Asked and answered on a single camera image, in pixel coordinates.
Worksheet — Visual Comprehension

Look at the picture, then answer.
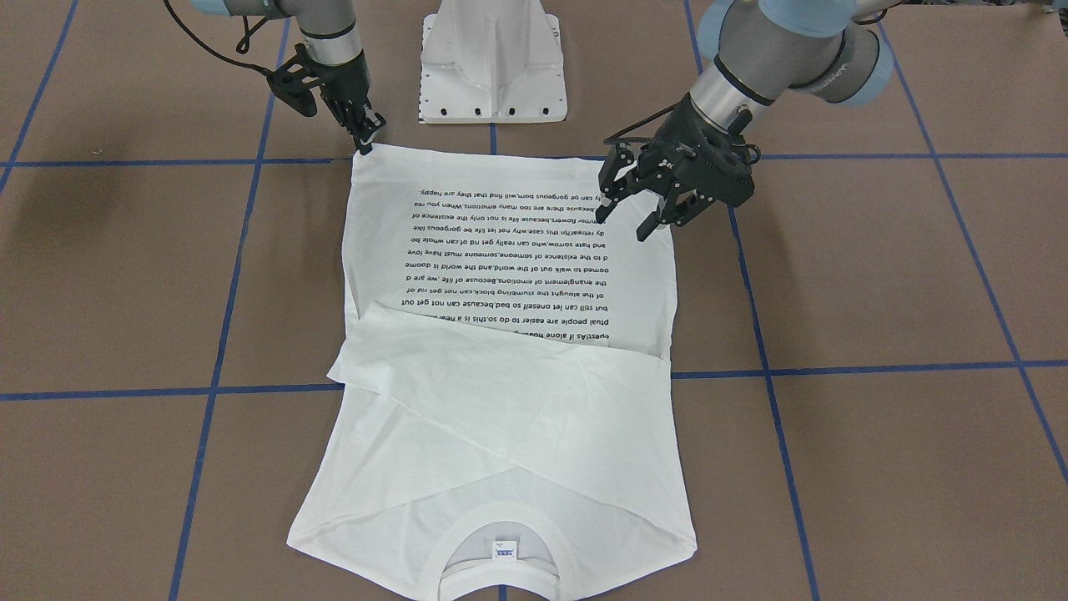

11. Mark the white long-sleeve printed shirt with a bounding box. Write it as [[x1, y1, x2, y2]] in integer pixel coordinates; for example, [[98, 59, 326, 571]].
[[287, 144, 698, 600]]

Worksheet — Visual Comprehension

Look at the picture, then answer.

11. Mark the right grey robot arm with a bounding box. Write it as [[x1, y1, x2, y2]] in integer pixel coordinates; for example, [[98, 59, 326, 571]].
[[192, 1, 384, 154]]

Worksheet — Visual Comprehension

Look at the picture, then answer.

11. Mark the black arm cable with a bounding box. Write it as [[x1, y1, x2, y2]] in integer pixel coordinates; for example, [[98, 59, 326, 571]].
[[163, 0, 289, 76], [604, 104, 678, 151]]

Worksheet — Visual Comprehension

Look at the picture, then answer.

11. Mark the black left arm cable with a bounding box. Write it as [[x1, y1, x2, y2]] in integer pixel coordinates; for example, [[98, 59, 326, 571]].
[[604, 104, 678, 151]]

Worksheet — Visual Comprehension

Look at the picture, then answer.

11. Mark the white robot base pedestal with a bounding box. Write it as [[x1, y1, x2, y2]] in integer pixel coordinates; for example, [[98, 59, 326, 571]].
[[419, 1, 567, 124]]

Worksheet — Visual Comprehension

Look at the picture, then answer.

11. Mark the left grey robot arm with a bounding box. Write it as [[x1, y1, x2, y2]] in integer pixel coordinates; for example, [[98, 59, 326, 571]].
[[595, 1, 894, 240]]

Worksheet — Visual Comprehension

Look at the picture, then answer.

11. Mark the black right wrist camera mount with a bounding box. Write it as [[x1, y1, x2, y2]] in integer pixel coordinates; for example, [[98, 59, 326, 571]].
[[266, 44, 321, 118]]

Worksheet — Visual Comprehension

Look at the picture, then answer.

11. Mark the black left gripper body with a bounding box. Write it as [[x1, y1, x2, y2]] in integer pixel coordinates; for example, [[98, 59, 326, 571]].
[[638, 94, 755, 208]]

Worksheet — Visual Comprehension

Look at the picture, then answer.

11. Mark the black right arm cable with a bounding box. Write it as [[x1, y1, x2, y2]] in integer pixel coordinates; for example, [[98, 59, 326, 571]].
[[163, 0, 289, 76]]

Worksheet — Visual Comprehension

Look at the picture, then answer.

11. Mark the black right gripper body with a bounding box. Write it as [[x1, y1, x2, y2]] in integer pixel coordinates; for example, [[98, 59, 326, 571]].
[[313, 51, 371, 126]]

